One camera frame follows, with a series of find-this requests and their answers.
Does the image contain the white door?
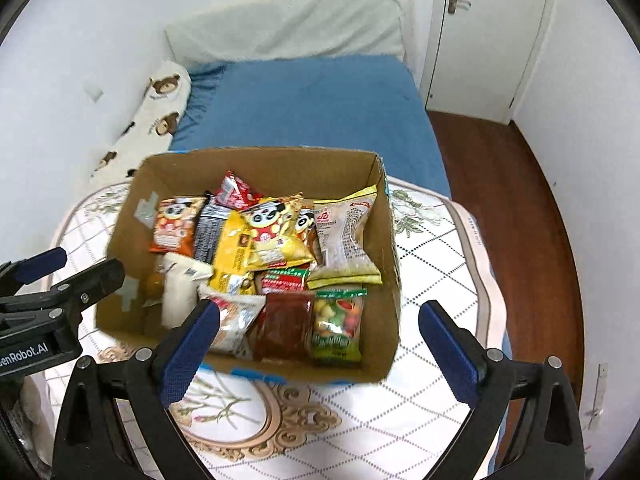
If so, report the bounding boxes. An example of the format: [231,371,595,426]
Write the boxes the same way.
[420,0,557,126]

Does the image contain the white patterned round table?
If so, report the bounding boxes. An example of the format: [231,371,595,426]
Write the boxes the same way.
[22,175,511,480]

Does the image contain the plain white pouch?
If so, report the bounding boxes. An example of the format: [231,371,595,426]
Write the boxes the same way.
[160,251,214,330]

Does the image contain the white packet with yellow edges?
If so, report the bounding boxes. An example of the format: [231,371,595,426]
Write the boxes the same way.
[306,185,383,291]

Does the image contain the black and yellow snack packet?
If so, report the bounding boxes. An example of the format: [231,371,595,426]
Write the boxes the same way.
[192,192,253,293]

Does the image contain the green candy packet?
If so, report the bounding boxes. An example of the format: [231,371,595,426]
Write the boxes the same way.
[311,285,369,366]

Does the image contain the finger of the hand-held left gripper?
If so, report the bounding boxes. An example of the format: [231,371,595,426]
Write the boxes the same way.
[47,258,126,313]
[0,246,69,292]

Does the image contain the red and green snack packet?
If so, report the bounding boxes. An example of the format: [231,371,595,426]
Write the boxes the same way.
[259,267,309,296]

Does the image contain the white padded headboard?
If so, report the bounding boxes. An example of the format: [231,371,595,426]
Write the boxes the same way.
[165,0,414,68]

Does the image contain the round brown snack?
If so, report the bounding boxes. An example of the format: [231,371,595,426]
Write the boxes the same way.
[139,271,167,307]

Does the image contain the dark red snack packet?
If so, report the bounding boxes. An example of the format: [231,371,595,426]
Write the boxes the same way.
[251,291,317,362]

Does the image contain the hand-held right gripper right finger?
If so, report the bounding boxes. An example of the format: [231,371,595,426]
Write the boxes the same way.
[418,300,587,480]

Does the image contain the yellow panda snack packet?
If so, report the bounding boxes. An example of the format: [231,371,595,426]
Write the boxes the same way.
[239,191,315,270]

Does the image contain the brown cardboard box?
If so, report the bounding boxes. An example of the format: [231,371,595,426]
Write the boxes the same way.
[95,146,403,386]

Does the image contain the bed with blue sheet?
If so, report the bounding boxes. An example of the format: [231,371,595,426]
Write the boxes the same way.
[167,55,453,201]

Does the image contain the bear print bolster pillow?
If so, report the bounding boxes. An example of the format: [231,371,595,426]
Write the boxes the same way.
[90,60,193,183]

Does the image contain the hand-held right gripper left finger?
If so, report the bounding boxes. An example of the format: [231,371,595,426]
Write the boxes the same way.
[51,299,222,480]

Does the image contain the orange panda snack packet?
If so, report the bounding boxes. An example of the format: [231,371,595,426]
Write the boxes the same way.
[296,208,322,263]
[148,196,207,257]

